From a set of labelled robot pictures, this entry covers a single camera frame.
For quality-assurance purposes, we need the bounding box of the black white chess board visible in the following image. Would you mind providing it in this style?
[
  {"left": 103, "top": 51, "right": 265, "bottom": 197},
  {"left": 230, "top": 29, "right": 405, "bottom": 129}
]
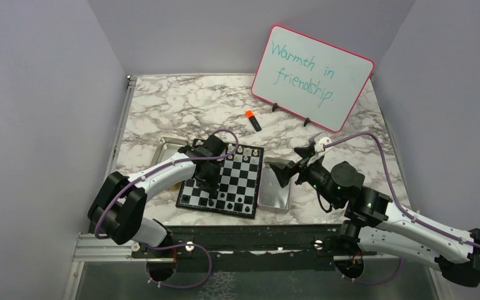
[{"left": 176, "top": 144, "right": 264, "bottom": 219}]

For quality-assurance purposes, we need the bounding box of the black mounting base rail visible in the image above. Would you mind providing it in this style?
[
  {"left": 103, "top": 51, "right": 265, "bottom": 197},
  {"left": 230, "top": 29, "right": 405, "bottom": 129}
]
[{"left": 131, "top": 224, "right": 360, "bottom": 273}]

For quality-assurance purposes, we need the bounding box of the gold tin box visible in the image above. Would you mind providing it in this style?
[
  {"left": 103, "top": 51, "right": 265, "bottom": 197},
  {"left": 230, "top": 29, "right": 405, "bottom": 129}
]
[{"left": 150, "top": 137, "right": 189, "bottom": 166}]

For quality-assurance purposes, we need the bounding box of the silver tin lid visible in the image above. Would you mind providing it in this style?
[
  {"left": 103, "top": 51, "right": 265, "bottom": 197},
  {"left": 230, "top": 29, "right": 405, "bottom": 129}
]
[{"left": 257, "top": 157, "right": 291, "bottom": 214}]

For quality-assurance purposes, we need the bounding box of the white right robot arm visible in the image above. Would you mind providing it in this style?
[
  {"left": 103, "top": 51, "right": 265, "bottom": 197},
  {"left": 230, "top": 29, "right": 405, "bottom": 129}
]
[{"left": 270, "top": 147, "right": 480, "bottom": 288}]

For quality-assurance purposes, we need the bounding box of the aluminium side rail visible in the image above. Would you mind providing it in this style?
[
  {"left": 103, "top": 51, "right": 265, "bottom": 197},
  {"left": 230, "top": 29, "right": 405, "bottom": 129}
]
[{"left": 99, "top": 75, "right": 138, "bottom": 199}]

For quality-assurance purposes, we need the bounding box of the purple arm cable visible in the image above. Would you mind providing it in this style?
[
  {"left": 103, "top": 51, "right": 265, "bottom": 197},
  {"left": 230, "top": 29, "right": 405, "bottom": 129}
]
[
  {"left": 94, "top": 129, "right": 240, "bottom": 289},
  {"left": 322, "top": 132, "right": 480, "bottom": 286}
]

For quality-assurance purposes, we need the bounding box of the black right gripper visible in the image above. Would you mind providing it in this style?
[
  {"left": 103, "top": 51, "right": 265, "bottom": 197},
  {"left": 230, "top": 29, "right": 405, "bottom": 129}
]
[{"left": 270, "top": 146, "right": 341, "bottom": 208}]

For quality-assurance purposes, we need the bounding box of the pink framed whiteboard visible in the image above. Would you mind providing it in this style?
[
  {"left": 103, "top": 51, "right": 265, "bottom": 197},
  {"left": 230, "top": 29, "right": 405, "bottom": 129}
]
[{"left": 251, "top": 25, "right": 375, "bottom": 133}]

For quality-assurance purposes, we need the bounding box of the orange black highlighter marker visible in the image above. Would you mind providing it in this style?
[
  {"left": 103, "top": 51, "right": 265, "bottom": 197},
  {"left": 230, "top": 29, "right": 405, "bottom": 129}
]
[{"left": 246, "top": 110, "right": 262, "bottom": 132}]

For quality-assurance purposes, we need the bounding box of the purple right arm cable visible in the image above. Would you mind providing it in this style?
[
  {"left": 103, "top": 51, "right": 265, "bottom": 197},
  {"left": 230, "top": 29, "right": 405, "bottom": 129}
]
[{"left": 322, "top": 132, "right": 480, "bottom": 286}]

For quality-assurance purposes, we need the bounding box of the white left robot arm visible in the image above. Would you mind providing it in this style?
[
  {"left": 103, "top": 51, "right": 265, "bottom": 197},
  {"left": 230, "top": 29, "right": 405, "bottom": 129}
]
[{"left": 87, "top": 134, "right": 228, "bottom": 257}]

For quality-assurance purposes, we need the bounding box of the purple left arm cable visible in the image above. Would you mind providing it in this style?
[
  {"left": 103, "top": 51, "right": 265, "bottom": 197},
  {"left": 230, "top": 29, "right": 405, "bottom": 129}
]
[{"left": 94, "top": 129, "right": 240, "bottom": 289}]

